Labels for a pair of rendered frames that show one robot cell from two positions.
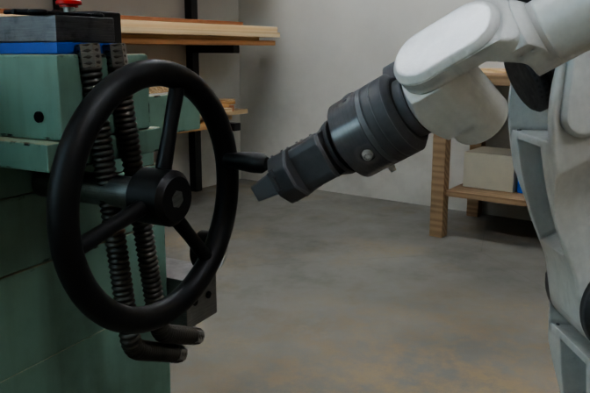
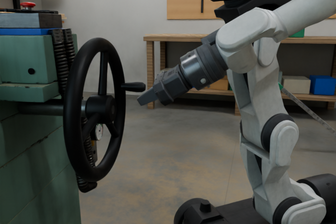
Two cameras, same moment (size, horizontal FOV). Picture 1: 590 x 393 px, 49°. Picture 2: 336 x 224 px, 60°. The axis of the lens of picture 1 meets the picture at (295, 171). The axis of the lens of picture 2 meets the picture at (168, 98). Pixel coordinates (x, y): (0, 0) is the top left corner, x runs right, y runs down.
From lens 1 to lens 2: 0.23 m
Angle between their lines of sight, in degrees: 20
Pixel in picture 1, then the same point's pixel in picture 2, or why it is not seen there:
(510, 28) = (273, 22)
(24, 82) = (19, 52)
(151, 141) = not seen: hidden behind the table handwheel
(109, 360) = (56, 194)
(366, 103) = (203, 56)
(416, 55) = (229, 34)
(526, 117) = not seen: hidden behind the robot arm
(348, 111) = (194, 61)
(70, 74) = (49, 46)
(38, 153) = (36, 91)
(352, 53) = (103, 27)
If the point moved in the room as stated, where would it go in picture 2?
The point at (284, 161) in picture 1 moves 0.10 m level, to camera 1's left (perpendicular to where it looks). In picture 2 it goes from (163, 86) to (117, 90)
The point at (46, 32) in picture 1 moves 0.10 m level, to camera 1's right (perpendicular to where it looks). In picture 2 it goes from (32, 22) to (88, 22)
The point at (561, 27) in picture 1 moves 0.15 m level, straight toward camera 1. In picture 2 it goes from (291, 22) to (329, 21)
